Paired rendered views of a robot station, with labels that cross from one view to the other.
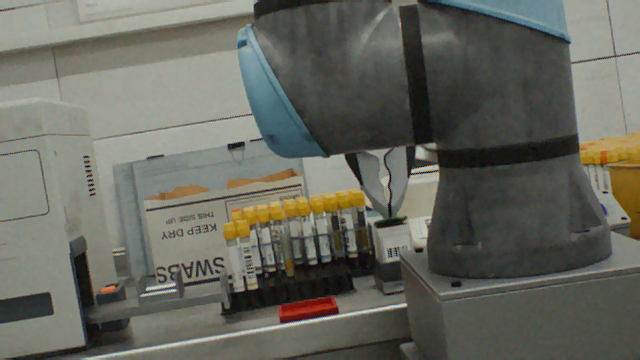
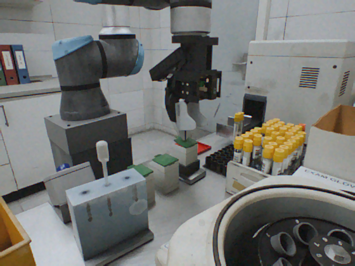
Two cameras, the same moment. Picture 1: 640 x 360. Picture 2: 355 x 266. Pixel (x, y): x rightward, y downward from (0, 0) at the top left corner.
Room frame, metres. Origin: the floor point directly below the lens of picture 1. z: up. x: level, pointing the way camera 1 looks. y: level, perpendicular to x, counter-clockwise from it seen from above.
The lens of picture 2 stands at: (1.48, -0.40, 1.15)
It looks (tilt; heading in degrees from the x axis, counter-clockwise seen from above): 20 degrees down; 138
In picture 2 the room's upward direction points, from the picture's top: straight up
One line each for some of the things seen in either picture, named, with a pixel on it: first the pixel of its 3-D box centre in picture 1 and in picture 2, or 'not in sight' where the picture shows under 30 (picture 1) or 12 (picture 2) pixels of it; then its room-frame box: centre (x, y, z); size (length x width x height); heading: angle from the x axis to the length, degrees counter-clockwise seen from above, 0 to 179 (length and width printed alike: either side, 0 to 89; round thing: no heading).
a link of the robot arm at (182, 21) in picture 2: not in sight; (191, 24); (1.16, -0.08, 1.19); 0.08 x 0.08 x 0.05
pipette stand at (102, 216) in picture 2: not in sight; (111, 213); (1.21, -0.30, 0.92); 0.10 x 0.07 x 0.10; 85
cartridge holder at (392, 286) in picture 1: (398, 271); (184, 166); (1.14, -0.08, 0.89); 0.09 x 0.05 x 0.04; 3
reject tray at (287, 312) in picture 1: (307, 309); (194, 147); (1.06, 0.03, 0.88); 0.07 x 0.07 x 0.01; 3
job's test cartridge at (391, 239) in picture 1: (395, 250); (184, 156); (1.14, -0.08, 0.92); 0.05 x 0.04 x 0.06; 3
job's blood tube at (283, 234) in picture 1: (287, 256); (236, 142); (1.19, 0.05, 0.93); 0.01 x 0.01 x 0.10; 3
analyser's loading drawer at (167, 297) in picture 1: (143, 296); (242, 122); (1.09, 0.23, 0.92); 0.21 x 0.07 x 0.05; 93
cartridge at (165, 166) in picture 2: not in sight; (164, 172); (1.15, -0.15, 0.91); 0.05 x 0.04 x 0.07; 3
